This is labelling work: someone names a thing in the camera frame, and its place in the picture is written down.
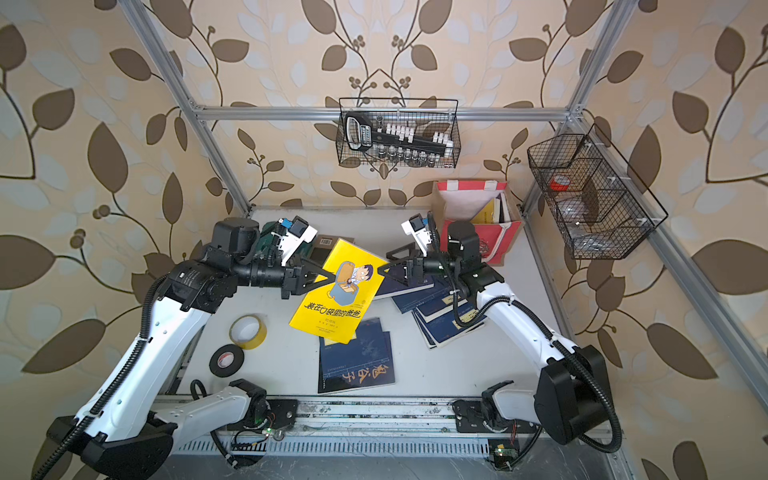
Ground yellow book purple hedgehog cover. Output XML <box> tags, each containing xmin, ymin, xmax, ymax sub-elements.
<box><xmin>471</xmin><ymin>198</ymin><xmax>497</xmax><ymax>225</ymax></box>

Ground black and white large book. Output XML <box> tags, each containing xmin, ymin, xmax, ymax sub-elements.
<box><xmin>495</xmin><ymin>191</ymin><xmax>512</xmax><ymax>224</ymax></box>

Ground green plastic tool case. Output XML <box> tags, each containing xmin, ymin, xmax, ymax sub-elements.
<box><xmin>256</xmin><ymin>219</ymin><xmax>312</xmax><ymax>260</ymax></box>

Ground lower navy book yellow label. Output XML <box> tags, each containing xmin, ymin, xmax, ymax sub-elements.
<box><xmin>411</xmin><ymin>304</ymin><xmax>485</xmax><ymax>349</ymax></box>

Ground socket wrench set in basket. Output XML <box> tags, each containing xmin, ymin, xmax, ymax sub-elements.
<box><xmin>340</xmin><ymin>112</ymin><xmax>456</xmax><ymax>157</ymax></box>

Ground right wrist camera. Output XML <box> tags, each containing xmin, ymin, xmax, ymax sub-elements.
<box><xmin>401</xmin><ymin>211</ymin><xmax>440</xmax><ymax>257</ymax></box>

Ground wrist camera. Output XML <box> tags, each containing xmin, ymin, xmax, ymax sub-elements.
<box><xmin>401</xmin><ymin>211</ymin><xmax>440</xmax><ymax>257</ymax></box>
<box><xmin>278</xmin><ymin>216</ymin><xmax>317</xmax><ymax>267</ymax></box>

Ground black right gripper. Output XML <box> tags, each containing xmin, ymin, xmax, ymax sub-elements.
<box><xmin>380</xmin><ymin>241</ymin><xmax>463</xmax><ymax>288</ymax></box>

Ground black tape roll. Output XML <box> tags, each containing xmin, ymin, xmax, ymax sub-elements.
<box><xmin>208</xmin><ymin>344</ymin><xmax>245</xmax><ymax>378</ymax></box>

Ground yellow cartoon man book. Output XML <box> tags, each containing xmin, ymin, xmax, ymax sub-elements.
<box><xmin>289</xmin><ymin>240</ymin><xmax>386</xmax><ymax>344</ymax></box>

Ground dark book large white characters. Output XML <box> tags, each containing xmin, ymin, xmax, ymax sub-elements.
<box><xmin>318</xmin><ymin>332</ymin><xmax>396</xmax><ymax>394</ymax></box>

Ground navy book under yellow book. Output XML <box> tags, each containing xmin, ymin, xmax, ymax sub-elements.
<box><xmin>374</xmin><ymin>277</ymin><xmax>434</xmax><ymax>300</ymax></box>

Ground red and burlap canvas bag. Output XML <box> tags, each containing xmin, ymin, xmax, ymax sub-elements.
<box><xmin>431</xmin><ymin>180</ymin><xmax>522</xmax><ymax>266</ymax></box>

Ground yellow tape roll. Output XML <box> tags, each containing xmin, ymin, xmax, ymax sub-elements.
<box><xmin>229</xmin><ymin>315</ymin><xmax>267</xmax><ymax>350</ymax></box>

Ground black wire basket wall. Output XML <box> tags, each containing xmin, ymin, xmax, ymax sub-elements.
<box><xmin>335</xmin><ymin>96</ymin><xmax>461</xmax><ymax>169</ymax></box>
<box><xmin>527</xmin><ymin>125</ymin><xmax>668</xmax><ymax>260</ymax></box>

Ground red tape roll in basket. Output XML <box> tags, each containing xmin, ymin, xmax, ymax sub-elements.
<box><xmin>549</xmin><ymin>174</ymin><xmax>571</xmax><ymax>192</ymax></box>

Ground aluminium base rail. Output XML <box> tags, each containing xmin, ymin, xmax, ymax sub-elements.
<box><xmin>161</xmin><ymin>392</ymin><xmax>628</xmax><ymax>460</ymax></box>

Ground navy book with yellow label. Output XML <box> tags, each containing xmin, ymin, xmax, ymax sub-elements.
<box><xmin>393</xmin><ymin>282</ymin><xmax>457</xmax><ymax>323</ymax></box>

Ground navy book yellow label front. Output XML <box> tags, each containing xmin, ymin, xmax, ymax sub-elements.
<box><xmin>319</xmin><ymin>317</ymin><xmax>385</xmax><ymax>391</ymax></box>

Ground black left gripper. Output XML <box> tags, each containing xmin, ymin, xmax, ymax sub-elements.
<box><xmin>230</xmin><ymin>252</ymin><xmax>334</xmax><ymax>301</ymax></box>

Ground brown and black book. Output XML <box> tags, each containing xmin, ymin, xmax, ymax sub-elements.
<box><xmin>311</xmin><ymin>234</ymin><xmax>354</xmax><ymax>255</ymax></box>

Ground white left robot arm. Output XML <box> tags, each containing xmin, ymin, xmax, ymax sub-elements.
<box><xmin>33</xmin><ymin>217</ymin><xmax>335</xmax><ymax>479</ymax></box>

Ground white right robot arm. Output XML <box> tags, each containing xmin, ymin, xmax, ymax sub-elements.
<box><xmin>378</xmin><ymin>214</ymin><xmax>623</xmax><ymax>454</ymax></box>

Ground black wire basket right wall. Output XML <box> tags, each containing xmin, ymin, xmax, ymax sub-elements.
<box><xmin>527</xmin><ymin>125</ymin><xmax>668</xmax><ymax>260</ymax></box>

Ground black wire basket back wall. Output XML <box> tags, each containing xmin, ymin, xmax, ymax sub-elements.
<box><xmin>335</xmin><ymin>96</ymin><xmax>461</xmax><ymax>169</ymax></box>

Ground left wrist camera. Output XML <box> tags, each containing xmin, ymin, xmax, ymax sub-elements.
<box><xmin>278</xmin><ymin>216</ymin><xmax>317</xmax><ymax>267</ymax></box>

